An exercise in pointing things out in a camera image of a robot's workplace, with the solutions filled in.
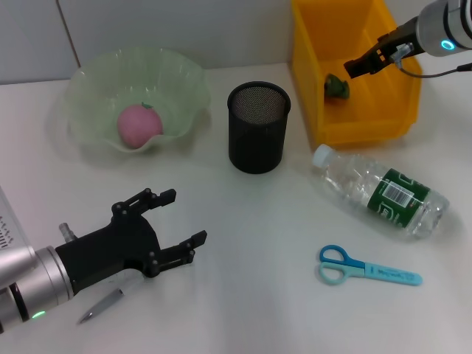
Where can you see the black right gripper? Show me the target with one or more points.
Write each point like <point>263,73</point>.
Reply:
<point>403,35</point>

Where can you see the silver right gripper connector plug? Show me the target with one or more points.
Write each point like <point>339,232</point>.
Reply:
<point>403,49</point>

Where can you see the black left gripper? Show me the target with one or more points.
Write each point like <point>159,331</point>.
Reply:
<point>118,247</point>

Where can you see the black mesh pen cup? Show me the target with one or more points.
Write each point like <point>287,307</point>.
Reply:
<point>258,147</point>

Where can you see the translucent green fruit bowl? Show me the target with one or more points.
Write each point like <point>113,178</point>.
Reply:
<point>173,92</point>

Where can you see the yellow plastic bin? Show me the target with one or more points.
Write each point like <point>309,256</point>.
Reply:
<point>354,118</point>

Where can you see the grey white pen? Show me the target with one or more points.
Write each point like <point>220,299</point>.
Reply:
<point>103,303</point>

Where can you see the pink peach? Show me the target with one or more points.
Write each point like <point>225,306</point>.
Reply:
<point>140,127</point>

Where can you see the clear water bottle green label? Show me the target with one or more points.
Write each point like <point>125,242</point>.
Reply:
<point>350,177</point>

